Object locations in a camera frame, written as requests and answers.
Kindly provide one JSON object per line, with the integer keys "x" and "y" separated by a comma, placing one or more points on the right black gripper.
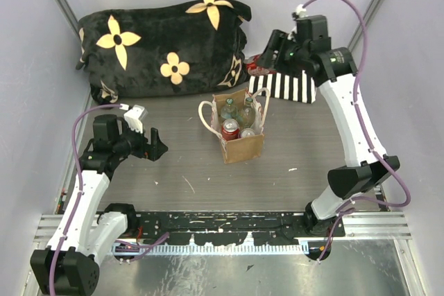
{"x": 275, "y": 43}

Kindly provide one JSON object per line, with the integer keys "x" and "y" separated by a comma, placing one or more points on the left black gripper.
{"x": 146, "y": 150}

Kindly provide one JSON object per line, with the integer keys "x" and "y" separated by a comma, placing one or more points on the red Coca-Cola can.
{"x": 254, "y": 69}

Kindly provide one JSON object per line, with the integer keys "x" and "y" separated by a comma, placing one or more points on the clear glass soda bottle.
{"x": 229, "y": 110}
{"x": 246, "y": 115}

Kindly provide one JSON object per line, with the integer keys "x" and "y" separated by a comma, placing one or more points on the purple Fanta can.
{"x": 247, "y": 132}

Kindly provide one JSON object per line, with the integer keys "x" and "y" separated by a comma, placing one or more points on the red cola can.
{"x": 230, "y": 129}

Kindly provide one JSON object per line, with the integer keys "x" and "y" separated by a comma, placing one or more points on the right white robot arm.
{"x": 366, "y": 160}

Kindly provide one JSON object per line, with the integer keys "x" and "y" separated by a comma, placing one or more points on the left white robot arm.
{"x": 70, "y": 263}

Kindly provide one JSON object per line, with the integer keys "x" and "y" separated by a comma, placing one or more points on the brown burlap canvas bag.
{"x": 241, "y": 149}

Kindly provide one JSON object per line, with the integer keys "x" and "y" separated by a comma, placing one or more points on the black white striped cloth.
{"x": 297, "y": 89}

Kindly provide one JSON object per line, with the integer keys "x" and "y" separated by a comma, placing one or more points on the black floral plush blanket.
{"x": 188, "y": 48}

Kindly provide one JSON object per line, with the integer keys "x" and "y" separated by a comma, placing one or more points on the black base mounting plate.
{"x": 222, "y": 227}

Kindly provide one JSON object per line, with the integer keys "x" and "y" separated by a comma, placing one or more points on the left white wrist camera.
{"x": 134, "y": 116}

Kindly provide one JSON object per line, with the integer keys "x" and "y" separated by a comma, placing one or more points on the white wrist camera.
{"x": 301, "y": 13}
{"x": 134, "y": 116}

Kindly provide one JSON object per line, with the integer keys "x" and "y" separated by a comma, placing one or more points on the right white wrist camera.
{"x": 301, "y": 13}

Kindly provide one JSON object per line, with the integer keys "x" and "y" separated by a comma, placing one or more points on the aluminium front rail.
{"x": 359, "y": 226}

